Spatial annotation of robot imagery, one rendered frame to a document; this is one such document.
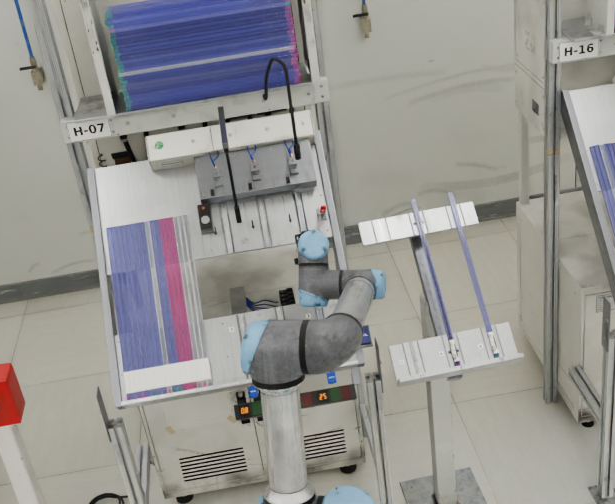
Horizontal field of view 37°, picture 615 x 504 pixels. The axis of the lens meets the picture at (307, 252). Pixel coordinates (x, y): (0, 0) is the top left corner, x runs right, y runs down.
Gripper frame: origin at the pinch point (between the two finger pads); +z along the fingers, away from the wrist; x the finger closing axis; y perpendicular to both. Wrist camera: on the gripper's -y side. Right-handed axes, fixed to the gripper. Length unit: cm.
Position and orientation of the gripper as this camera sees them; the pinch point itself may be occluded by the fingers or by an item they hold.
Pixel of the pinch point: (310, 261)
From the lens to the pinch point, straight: 261.8
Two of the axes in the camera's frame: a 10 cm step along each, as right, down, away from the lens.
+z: -0.3, 0.8, 10.0
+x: -9.8, 1.7, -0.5
